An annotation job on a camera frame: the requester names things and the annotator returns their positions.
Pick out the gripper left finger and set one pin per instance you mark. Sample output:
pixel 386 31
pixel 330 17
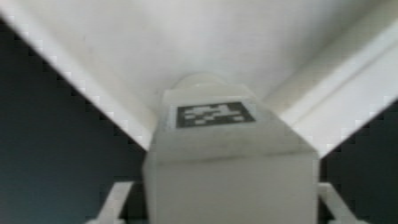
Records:
pixel 111 211

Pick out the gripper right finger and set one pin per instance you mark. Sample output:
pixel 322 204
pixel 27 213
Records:
pixel 344 216

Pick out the white table leg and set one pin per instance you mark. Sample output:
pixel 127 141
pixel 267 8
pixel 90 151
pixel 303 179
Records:
pixel 232 166

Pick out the white square table top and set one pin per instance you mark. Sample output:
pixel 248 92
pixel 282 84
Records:
pixel 306 49

